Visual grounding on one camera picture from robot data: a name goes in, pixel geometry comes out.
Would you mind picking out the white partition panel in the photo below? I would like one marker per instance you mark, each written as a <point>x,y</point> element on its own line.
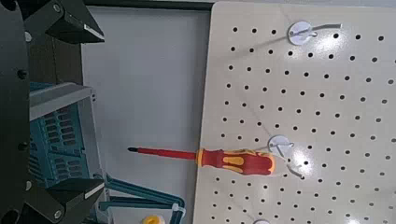
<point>146,77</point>

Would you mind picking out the black pegboard stand post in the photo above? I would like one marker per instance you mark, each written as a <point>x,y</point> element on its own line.
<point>149,4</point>

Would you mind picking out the grey teal plastic crate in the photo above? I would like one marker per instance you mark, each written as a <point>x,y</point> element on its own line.
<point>62,133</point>

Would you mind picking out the beige perforated pegboard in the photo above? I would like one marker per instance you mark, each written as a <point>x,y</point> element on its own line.
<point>327,109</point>

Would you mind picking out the red yellow screwdriver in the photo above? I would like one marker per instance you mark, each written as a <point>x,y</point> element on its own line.
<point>243,161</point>

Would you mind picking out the white pegboard hook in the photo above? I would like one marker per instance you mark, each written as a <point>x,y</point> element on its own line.
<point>299,32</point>
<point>278,143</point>
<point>261,222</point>

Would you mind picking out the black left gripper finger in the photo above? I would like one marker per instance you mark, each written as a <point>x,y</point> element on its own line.
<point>68,199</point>
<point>74,25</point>

